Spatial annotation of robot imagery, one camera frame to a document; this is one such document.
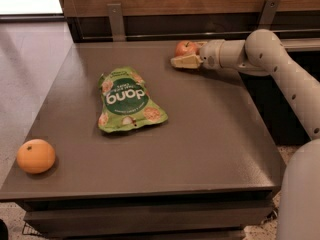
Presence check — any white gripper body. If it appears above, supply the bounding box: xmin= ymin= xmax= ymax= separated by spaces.
xmin=199 ymin=39 xmax=224 ymax=70

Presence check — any red apple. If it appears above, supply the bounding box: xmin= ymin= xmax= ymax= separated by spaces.
xmin=175 ymin=40 xmax=199 ymax=56

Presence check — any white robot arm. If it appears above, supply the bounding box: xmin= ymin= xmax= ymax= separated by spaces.
xmin=170 ymin=29 xmax=320 ymax=240

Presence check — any green snack bag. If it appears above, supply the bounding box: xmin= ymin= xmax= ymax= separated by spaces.
xmin=98 ymin=66 xmax=168 ymax=133

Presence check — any grey drawer cabinet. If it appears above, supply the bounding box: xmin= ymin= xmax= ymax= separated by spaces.
xmin=23 ymin=190 xmax=273 ymax=239

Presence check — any orange fruit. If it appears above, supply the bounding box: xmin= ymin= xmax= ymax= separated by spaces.
xmin=16 ymin=139 xmax=56 ymax=174

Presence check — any right metal bracket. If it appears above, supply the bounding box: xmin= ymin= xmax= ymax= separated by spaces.
xmin=257 ymin=0 xmax=281 ymax=29

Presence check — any metal bracket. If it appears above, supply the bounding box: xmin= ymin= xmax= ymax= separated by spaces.
xmin=257 ymin=0 xmax=281 ymax=29
xmin=107 ymin=3 xmax=126 ymax=42

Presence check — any left metal bracket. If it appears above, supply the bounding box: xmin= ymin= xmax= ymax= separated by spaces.
xmin=107 ymin=3 xmax=126 ymax=42

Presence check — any metal rail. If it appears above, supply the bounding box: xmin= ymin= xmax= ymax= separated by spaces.
xmin=79 ymin=29 xmax=320 ymax=42

